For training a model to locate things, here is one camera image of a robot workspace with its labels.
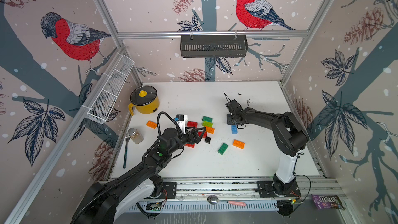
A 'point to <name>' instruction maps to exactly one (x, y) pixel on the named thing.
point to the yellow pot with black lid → (144, 100)
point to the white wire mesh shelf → (99, 110)
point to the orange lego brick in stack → (210, 129)
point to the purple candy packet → (328, 201)
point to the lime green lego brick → (207, 123)
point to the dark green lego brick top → (207, 118)
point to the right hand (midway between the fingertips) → (231, 117)
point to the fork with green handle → (127, 139)
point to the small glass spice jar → (135, 136)
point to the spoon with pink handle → (213, 199)
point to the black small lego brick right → (208, 139)
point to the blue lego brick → (234, 129)
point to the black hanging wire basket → (216, 46)
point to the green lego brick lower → (223, 149)
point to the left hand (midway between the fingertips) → (203, 127)
